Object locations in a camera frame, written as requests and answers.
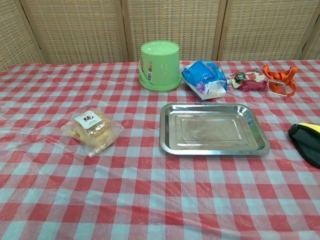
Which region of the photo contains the bread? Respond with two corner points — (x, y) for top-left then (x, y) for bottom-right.
(61, 100), (125, 158)

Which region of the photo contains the stainless steel rectangular tray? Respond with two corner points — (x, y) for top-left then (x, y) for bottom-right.
(159, 102), (271, 156)

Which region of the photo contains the blue and white tissue pack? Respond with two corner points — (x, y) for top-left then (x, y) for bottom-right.
(181, 59), (228, 101)

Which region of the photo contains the red white checkered tablecloth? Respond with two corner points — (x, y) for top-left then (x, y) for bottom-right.
(0, 59), (320, 240)

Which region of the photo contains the red snack packet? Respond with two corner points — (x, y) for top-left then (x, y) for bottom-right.
(229, 69), (268, 92)

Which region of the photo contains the woven rattan screen panel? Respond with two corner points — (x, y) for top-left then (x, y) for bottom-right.
(121, 0), (227, 62)
(0, 0), (38, 73)
(19, 0), (130, 65)
(299, 0), (320, 60)
(212, 0), (320, 62)

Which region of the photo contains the black and yellow fabric pouch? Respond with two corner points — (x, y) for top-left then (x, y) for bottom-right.
(288, 122), (320, 169)

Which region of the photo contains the green plastic bucket with handle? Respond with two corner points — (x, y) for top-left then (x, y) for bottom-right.
(138, 41), (182, 93)

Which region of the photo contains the orange lanyard with clear badge holder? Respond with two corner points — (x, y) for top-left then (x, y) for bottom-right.
(263, 64), (298, 97)

